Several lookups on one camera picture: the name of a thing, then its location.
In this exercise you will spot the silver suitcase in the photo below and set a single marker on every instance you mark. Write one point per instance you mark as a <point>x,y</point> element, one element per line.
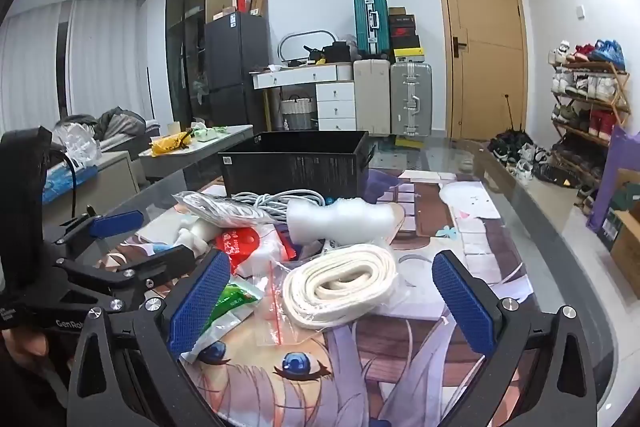
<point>411,99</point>

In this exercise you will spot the tall brown cardboard box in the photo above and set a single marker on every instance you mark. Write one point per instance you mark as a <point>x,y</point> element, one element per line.
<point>258,2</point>

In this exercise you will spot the grey side cabinet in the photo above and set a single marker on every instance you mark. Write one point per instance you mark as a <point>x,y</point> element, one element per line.
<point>115,177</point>

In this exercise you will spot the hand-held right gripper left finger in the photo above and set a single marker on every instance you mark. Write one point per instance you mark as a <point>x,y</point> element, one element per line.
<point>200,302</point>

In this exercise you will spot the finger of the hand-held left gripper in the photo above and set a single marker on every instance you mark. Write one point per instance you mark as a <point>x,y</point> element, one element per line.
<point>117,224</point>
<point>160,263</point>

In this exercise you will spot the wooden door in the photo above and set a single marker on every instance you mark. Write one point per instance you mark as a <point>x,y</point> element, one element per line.
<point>485,57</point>

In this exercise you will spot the stack of shoe boxes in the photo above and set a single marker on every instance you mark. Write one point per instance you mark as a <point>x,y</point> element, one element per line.
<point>405,37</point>

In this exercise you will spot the black bag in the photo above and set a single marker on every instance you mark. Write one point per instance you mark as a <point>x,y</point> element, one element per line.
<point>337,53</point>

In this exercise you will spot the yellow cloth item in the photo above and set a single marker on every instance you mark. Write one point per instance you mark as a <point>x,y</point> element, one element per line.
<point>167,146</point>

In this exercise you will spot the red and white plastic bag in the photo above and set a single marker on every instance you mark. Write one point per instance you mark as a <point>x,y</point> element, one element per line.
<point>240,244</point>

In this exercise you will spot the oval mirror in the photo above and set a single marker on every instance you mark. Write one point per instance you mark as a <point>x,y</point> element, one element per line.
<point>287,44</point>

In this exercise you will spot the black umbrella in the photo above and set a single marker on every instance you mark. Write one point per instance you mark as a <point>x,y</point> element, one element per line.
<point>512,127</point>

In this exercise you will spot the white plastic piece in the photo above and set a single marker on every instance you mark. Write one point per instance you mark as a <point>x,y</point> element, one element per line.
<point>192,237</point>

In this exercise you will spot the black refrigerator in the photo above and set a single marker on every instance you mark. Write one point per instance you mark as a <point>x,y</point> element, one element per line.
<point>235,67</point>

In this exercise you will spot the grey padded jacket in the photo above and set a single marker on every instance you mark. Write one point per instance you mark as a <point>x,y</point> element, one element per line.
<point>120,124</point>

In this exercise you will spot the woven basket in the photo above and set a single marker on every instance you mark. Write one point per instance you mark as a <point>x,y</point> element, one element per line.
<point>297,112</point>

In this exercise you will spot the teal suitcase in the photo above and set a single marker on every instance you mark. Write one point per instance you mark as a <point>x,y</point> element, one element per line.
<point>371,22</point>

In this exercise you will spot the grey coffee table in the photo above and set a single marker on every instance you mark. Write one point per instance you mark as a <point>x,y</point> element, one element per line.
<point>220,144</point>

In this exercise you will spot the white curtain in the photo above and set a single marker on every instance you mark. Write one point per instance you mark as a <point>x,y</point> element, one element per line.
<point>100,57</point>

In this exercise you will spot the pile of shoes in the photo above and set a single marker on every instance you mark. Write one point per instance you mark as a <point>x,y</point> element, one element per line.
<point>525,157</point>

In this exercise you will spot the clear zip bag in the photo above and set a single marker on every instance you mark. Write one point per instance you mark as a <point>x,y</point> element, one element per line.
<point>272,307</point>

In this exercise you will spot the white dressing desk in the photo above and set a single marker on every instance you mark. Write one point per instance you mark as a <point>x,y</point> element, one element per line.
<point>335,99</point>

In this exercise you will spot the blue plastic bag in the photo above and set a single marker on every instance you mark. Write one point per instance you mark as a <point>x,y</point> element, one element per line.
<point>57,187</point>

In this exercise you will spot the clear plastic bag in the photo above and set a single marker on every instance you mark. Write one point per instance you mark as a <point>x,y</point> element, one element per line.
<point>80,144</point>

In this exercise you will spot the beige suitcase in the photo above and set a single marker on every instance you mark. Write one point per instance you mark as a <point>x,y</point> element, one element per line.
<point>371,97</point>

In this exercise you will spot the purple bag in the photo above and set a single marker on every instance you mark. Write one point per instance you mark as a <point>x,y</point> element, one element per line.
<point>610,172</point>

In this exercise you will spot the white packet grey print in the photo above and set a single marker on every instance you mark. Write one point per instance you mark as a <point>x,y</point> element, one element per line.
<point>220,209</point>

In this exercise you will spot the wooden shoe rack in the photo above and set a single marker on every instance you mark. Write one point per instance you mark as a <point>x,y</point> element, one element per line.
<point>590,92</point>

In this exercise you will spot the green and white pack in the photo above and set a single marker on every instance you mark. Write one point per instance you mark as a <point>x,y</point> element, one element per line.
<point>205,133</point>

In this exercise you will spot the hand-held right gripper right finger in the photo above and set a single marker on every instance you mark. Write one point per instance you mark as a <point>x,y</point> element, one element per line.
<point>462,307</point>

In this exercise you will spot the black storage box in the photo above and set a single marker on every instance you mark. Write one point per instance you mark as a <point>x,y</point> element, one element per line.
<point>295,172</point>

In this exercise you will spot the printed table mat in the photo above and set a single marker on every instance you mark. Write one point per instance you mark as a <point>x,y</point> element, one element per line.
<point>350,357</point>

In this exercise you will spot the green and white packet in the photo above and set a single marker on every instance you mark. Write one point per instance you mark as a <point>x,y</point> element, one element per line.
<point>235,299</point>

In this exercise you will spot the dark glass wardrobe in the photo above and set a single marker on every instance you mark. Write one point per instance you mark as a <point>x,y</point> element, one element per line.
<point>182,47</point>

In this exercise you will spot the white foam block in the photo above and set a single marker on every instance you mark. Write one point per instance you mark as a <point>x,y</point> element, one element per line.
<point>320,222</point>

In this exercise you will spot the person's left hand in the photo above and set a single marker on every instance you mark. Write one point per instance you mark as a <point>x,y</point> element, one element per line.
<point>30,347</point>

